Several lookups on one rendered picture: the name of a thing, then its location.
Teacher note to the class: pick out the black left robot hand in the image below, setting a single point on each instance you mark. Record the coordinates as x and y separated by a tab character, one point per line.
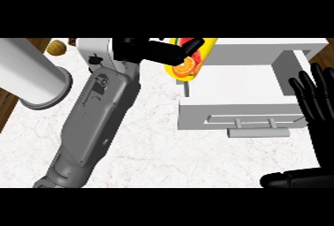
150	50

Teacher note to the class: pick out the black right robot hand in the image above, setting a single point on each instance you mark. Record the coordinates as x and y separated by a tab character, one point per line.
315	123

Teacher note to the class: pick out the yellow fruit print cup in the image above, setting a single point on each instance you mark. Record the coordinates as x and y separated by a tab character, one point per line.
190	63

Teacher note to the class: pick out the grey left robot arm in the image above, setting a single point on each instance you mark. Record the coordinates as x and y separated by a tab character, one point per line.
94	117

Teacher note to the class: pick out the small brown round object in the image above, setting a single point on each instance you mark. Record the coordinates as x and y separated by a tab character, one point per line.
57	47

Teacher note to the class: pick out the white paper towel roll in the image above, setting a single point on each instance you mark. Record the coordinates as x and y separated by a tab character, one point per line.
30	75

